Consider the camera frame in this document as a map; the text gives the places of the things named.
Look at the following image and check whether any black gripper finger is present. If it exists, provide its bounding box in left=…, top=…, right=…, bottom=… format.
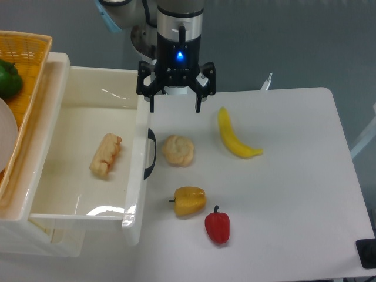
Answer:
left=136, top=61, right=167, bottom=113
left=187, top=62, right=216, bottom=113

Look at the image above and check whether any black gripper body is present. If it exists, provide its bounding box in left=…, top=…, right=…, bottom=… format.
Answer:
left=155, top=34, right=201, bottom=83

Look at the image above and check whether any square toast bread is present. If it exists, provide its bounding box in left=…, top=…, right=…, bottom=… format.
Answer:
left=89, top=133, right=122, bottom=177

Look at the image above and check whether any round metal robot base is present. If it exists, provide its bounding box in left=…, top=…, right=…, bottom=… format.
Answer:
left=130, top=23, right=157, bottom=63

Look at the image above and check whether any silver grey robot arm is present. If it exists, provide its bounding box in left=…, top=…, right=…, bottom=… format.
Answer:
left=95, top=1, right=216, bottom=112

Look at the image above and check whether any round bread roll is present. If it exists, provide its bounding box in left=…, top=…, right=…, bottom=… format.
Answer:
left=162, top=135, right=194, bottom=167

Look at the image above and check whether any upper white drawer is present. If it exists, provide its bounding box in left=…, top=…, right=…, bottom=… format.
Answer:
left=29, top=67, right=150, bottom=246

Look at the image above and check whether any white drawer cabinet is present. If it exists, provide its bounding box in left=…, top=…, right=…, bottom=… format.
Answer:
left=1, top=52, right=85, bottom=257

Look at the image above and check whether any yellow banana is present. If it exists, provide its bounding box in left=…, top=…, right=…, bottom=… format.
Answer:
left=217, top=107, right=263, bottom=159

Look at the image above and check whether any orange woven basket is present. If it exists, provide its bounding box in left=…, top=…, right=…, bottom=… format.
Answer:
left=1, top=31, right=52, bottom=194

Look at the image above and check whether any yellow bell pepper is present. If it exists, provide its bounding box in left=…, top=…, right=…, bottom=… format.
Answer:
left=169, top=186, right=207, bottom=217

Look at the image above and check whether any green bell pepper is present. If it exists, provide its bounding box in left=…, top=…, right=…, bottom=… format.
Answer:
left=1, top=59, right=24, bottom=100

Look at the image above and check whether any white round plate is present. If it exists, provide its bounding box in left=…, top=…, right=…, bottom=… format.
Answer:
left=0, top=99, right=18, bottom=171

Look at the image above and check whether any red bell pepper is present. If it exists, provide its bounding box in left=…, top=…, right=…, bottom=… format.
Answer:
left=204, top=205, right=230, bottom=244

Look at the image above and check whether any black device at table edge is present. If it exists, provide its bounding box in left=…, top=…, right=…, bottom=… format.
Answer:
left=355, top=239, right=376, bottom=269

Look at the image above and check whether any white table clamp bracket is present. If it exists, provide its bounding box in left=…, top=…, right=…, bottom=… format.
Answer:
left=260, top=72, right=273, bottom=91

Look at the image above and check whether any black drawer handle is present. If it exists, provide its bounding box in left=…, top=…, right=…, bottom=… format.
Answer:
left=143, top=128, right=157, bottom=180

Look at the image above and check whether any white table leg frame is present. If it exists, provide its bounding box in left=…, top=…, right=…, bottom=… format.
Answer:
left=350, top=116, right=375, bottom=160

